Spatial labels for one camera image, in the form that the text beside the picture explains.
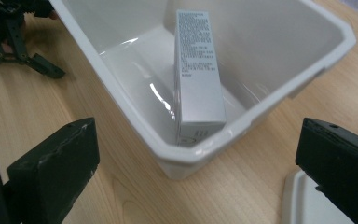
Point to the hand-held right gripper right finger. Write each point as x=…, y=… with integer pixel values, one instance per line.
x=341, y=168

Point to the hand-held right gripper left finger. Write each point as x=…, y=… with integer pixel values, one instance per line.
x=52, y=168

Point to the silver cardboard box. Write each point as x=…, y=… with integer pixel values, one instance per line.
x=199, y=93

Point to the white plastic bin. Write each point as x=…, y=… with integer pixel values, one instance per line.
x=261, y=40

